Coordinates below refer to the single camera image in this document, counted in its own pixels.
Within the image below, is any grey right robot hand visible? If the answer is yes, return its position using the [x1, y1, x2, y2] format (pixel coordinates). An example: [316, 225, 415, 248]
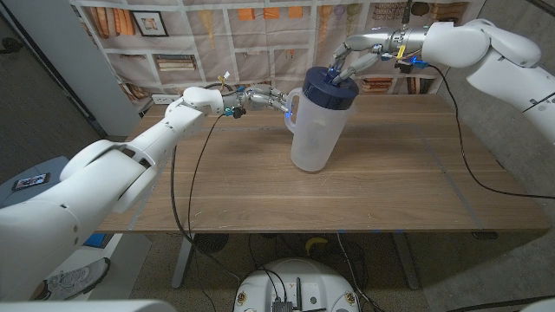
[327, 26, 430, 86]

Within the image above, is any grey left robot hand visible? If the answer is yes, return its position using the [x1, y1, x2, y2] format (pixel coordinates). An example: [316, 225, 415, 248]
[223, 84, 294, 120]

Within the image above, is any translucent plastic pitcher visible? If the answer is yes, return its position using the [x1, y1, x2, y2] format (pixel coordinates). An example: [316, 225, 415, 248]
[284, 86, 357, 173]

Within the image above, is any dark blue pitcher lid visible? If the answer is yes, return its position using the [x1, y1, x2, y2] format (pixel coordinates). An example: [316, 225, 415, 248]
[302, 66, 360, 111]

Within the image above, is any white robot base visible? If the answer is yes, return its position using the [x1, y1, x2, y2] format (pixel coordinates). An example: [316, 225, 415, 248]
[232, 258, 360, 312]

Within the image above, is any white power strip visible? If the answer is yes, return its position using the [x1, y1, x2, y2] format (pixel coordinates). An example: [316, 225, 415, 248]
[151, 93, 186, 106]

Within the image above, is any black round fan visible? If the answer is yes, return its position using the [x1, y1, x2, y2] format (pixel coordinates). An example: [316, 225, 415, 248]
[194, 232, 230, 256]

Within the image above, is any yellow curved object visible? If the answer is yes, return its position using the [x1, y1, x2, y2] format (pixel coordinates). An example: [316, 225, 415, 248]
[304, 236, 330, 257]

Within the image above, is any white pillar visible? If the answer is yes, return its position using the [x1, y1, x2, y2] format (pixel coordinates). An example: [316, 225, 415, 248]
[3, 0, 142, 138]

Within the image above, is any white table leg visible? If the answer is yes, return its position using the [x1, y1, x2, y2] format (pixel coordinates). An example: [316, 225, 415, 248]
[171, 233, 196, 290]

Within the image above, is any white box with blue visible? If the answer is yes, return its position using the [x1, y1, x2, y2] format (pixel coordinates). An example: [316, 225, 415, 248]
[51, 231, 153, 302]

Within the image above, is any grey table leg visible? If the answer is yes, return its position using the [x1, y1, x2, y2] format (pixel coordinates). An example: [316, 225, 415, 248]
[392, 231, 421, 290]

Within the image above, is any black smartphone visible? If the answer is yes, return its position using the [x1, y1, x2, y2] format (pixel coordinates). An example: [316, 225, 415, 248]
[11, 172, 52, 192]

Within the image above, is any grey white sneaker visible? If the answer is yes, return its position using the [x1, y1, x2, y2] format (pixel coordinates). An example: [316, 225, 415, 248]
[32, 257, 112, 302]

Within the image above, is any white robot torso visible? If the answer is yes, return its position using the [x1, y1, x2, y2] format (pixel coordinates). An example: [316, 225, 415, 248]
[0, 298, 177, 312]

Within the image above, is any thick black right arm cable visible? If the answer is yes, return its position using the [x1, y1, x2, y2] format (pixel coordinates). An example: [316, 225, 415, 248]
[402, 0, 555, 25]

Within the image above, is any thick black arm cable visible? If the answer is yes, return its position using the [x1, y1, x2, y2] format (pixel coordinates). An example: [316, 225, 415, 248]
[402, 0, 555, 25]
[170, 81, 242, 285]

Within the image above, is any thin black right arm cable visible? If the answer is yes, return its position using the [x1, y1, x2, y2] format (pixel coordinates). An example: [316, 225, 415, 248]
[427, 63, 555, 200]

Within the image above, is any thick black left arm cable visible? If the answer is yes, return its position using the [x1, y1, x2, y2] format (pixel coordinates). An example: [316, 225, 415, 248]
[170, 81, 242, 285]

